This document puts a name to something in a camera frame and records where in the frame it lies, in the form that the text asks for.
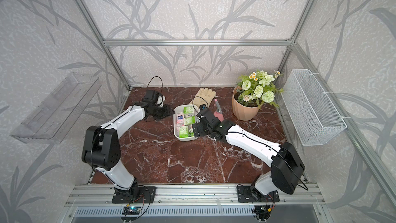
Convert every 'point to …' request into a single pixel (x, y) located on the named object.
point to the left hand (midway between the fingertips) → (172, 112)
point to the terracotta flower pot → (241, 112)
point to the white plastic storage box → (184, 115)
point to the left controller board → (131, 210)
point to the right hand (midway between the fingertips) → (200, 125)
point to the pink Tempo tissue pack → (180, 120)
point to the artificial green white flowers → (259, 88)
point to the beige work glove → (203, 96)
